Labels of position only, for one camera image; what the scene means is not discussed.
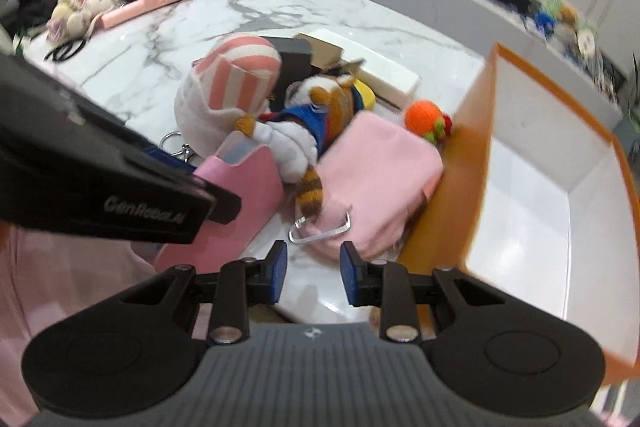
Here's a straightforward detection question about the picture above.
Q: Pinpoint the small bunny plush keychain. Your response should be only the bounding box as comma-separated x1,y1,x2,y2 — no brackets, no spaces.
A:
46,0,117,44

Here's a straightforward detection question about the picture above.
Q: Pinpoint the silver key ring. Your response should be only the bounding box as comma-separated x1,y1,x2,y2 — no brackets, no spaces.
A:
158,130,198,164

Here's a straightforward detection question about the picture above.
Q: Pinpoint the white rectangular box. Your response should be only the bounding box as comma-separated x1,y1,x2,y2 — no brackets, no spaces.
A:
307,28,421,109

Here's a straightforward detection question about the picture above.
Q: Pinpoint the pink cat-ear pouch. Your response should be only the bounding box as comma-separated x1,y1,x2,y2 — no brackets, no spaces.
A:
154,131,284,273

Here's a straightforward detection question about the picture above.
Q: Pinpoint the pink cloth pouch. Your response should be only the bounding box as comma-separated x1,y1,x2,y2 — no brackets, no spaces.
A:
308,110,444,260

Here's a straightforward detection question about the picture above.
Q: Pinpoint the black gift box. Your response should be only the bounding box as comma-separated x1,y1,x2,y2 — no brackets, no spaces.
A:
266,37,312,112

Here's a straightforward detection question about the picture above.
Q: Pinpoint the black hair tie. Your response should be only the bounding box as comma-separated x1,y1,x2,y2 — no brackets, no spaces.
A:
43,36,89,64

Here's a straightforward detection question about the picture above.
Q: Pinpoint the silver carabiner clip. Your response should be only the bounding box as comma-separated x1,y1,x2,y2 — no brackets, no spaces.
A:
288,211,352,246

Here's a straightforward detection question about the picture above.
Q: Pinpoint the orange storage box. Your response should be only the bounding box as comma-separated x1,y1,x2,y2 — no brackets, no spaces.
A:
399,44,639,384

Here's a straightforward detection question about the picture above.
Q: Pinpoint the orange crocheted ball toy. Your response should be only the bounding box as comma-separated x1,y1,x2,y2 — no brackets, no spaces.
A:
404,100,452,145

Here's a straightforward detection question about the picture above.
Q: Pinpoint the white puppy plush striped hat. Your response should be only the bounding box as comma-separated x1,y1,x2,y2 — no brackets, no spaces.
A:
174,32,282,158

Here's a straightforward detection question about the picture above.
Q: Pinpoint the brown cardboard box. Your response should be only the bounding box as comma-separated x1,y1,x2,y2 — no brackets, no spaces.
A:
295,34,366,76

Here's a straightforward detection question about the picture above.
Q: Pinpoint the fox plush blue uniform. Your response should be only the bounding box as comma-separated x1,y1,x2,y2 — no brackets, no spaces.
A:
234,72,366,219

